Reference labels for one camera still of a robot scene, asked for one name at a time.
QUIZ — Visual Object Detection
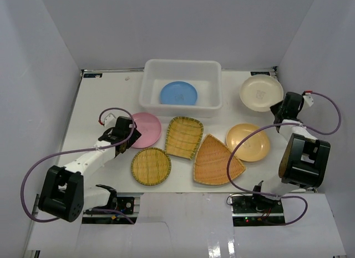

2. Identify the pink plate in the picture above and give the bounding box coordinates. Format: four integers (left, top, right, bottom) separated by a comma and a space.
132, 112, 162, 149

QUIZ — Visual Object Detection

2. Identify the yellow orange plate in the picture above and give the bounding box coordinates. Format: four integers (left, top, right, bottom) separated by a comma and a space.
226, 123, 271, 162

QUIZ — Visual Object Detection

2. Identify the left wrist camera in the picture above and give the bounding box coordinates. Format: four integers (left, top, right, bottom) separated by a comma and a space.
99, 113, 117, 129

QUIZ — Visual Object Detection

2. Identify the round bamboo tray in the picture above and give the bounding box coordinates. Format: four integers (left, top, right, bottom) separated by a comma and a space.
131, 148, 171, 186

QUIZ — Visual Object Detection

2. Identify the fan-shaped orange bamboo tray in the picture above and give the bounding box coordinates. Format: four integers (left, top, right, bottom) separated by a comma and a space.
193, 134, 246, 186

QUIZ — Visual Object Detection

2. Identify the cream white plate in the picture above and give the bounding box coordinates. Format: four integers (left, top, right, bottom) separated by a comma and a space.
240, 74, 284, 112

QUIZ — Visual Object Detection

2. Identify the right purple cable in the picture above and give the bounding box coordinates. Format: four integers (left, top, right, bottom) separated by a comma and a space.
226, 92, 342, 226

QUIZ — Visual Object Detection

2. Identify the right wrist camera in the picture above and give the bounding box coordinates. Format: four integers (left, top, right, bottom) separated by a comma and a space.
302, 90, 314, 108

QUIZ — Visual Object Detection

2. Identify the trapezoid yellow bamboo tray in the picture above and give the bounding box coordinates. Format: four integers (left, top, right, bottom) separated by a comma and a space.
165, 116, 204, 160

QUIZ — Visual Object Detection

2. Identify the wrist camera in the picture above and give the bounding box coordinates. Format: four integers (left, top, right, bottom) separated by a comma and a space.
302, 90, 314, 108
99, 113, 117, 129

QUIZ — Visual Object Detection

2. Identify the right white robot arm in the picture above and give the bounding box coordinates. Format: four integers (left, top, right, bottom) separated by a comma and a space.
250, 92, 331, 213

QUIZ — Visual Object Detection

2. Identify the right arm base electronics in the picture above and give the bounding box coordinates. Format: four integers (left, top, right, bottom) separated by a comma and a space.
226, 194, 285, 227

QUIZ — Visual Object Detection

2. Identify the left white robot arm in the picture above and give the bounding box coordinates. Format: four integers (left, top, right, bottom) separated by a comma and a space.
38, 115, 141, 222

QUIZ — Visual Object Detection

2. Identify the blue corner label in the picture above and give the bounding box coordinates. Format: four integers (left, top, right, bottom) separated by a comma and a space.
250, 71, 271, 76
83, 73, 103, 78

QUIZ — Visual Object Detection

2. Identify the left blue corner label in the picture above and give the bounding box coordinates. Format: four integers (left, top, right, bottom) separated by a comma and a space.
83, 73, 103, 78

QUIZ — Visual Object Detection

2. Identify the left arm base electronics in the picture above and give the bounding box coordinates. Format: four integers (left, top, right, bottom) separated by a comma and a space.
82, 196, 140, 225

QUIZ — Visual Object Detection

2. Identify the blue plate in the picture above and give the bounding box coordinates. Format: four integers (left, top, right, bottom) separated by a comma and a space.
160, 81, 198, 105

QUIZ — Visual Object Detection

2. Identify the right blue corner label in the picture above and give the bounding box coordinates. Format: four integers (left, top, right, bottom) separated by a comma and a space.
250, 71, 271, 76

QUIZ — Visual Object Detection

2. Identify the white plastic bin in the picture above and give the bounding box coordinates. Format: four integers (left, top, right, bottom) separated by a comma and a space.
139, 59, 223, 118

